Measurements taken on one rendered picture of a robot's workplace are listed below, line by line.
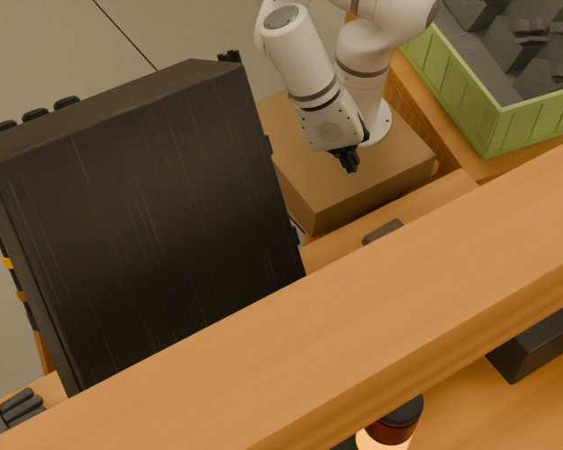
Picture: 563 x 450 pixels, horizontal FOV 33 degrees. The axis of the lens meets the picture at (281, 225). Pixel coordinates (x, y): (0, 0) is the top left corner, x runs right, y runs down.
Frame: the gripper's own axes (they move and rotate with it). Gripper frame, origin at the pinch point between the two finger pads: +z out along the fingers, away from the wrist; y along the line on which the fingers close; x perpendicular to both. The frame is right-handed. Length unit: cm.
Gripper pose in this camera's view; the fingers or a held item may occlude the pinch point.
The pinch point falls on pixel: (349, 160)
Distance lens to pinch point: 172.8
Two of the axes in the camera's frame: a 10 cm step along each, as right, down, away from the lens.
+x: 1.6, -7.2, 6.7
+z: 3.9, 6.7, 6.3
